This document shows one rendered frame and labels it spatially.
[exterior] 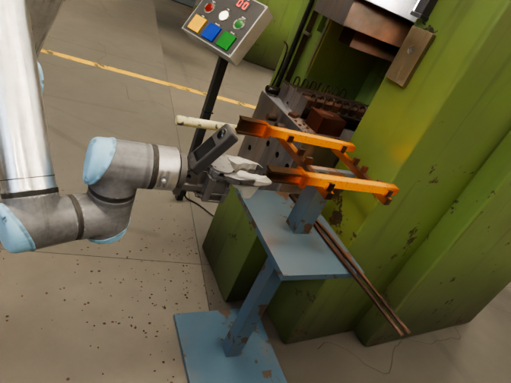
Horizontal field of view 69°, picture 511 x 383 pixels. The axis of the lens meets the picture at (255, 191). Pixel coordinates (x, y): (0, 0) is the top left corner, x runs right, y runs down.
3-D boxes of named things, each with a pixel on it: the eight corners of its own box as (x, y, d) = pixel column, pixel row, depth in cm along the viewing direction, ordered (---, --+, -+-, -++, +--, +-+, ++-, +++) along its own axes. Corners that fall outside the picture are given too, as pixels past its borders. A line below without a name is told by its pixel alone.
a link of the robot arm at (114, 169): (81, 169, 75) (88, 124, 70) (144, 175, 81) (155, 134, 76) (81, 197, 68) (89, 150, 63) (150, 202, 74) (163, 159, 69)
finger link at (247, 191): (263, 197, 87) (226, 189, 84) (273, 177, 84) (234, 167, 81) (265, 206, 84) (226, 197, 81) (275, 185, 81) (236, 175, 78)
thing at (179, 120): (176, 127, 174) (179, 117, 171) (173, 121, 177) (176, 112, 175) (256, 139, 197) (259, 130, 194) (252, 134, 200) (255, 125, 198)
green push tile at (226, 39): (226, 50, 166) (236, 37, 166) (214, 43, 169) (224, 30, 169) (227, 52, 168) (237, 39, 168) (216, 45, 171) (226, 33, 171)
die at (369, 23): (342, 25, 128) (356, -4, 123) (312, 10, 142) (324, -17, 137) (418, 55, 150) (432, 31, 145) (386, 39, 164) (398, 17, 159)
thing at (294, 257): (280, 280, 100) (283, 275, 99) (234, 191, 129) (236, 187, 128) (361, 277, 115) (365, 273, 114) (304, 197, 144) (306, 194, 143)
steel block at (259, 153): (260, 228, 154) (306, 134, 132) (229, 175, 180) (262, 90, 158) (357, 228, 183) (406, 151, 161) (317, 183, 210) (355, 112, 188)
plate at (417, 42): (401, 87, 120) (433, 33, 112) (384, 75, 126) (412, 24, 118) (406, 87, 121) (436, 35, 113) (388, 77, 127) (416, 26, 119)
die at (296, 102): (299, 118, 145) (309, 97, 141) (277, 96, 159) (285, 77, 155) (373, 132, 167) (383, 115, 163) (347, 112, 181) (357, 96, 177)
